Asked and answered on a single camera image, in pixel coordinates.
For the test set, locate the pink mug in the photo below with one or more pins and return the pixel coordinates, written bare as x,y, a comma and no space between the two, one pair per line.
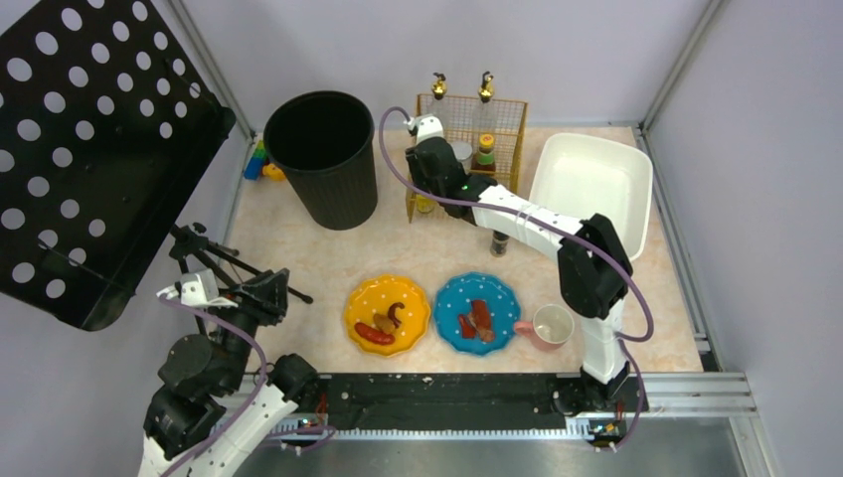
551,327

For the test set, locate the colourful toy blocks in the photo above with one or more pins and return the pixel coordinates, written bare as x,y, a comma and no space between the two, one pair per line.
259,166

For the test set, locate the red sausage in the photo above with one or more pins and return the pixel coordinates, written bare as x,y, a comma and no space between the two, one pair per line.
373,335

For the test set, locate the white plastic tub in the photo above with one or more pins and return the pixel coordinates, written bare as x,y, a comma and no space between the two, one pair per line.
579,175

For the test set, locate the blue dotted plate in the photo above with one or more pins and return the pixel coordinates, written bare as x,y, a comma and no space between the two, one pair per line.
453,304

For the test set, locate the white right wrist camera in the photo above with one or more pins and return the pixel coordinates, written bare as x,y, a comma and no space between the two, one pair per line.
425,127

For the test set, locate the silver lid jar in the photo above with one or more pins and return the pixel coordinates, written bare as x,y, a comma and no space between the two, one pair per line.
463,153

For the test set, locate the brown food piece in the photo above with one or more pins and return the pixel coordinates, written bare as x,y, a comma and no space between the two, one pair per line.
384,324

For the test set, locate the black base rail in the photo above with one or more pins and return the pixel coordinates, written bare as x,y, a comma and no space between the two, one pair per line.
464,401

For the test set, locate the dark curved sausage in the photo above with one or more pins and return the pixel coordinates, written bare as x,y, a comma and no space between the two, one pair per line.
392,313

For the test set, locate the glass oil bottle clear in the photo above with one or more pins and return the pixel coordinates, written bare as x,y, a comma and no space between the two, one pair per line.
439,105

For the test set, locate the sauce bottle yellow cap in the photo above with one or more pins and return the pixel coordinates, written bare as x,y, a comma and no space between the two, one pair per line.
484,157

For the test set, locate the black tripod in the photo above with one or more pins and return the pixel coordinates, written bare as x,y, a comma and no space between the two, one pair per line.
193,251

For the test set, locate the red meat pieces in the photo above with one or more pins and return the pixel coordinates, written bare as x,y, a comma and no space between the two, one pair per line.
477,322

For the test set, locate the glass oil bottle brown liquid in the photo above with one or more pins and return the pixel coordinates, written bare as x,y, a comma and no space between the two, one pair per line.
484,119

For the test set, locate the small yellow label bottle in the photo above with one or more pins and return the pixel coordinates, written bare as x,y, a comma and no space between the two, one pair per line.
424,205

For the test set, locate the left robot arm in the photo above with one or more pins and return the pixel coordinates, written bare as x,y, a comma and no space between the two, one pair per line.
221,397

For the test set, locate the black ribbed trash bin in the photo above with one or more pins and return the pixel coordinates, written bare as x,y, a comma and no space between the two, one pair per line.
323,143

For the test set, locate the gold wire basket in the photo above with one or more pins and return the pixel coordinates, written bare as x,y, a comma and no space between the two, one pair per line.
509,135

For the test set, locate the black perforated stand panel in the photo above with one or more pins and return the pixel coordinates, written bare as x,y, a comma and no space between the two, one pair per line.
106,130

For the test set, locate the yellow dotted plate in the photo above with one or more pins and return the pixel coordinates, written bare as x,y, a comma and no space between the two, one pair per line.
375,296

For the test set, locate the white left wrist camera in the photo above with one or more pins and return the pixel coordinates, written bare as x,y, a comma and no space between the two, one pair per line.
198,290

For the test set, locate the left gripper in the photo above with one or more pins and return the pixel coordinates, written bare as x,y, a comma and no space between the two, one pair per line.
264,297

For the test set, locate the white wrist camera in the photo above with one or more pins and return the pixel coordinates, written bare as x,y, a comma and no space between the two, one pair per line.
198,290
425,127

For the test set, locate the small black cap bottle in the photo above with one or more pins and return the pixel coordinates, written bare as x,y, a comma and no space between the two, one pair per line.
499,244

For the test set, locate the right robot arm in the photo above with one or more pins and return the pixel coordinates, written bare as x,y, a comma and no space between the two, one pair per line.
595,273

